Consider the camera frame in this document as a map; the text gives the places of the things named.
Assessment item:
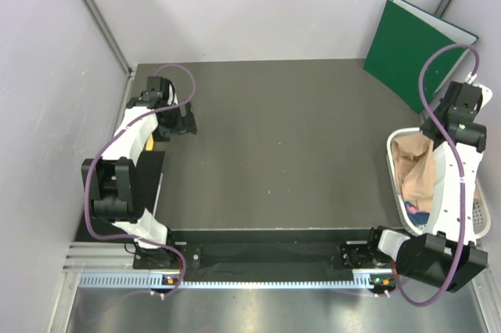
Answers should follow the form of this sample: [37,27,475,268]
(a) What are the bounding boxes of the green ring binder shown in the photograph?
[363,0,478,114]

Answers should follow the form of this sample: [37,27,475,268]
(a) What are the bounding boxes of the slotted grey cable duct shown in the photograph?
[78,270,395,292]

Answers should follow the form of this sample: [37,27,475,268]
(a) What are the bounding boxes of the white perforated laundry basket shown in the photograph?
[386,127,491,240]

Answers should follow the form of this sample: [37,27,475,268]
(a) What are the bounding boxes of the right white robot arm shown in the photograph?
[341,82,492,292]

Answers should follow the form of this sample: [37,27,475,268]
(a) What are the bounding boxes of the blue pink t shirt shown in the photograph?
[404,201,430,228]

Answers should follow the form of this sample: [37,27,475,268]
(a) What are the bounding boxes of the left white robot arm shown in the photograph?
[81,92,197,268]

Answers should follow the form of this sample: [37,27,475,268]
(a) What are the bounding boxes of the yellow marker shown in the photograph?
[145,135,154,151]

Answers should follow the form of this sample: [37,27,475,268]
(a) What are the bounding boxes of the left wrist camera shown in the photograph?
[146,76,175,100]

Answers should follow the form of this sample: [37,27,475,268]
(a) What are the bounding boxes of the beige t shirt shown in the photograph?
[391,132,436,213]

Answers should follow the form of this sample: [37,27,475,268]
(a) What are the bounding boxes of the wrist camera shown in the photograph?
[146,76,175,100]
[442,81,483,114]

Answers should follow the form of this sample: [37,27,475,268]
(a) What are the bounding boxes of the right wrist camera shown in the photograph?
[442,81,483,114]

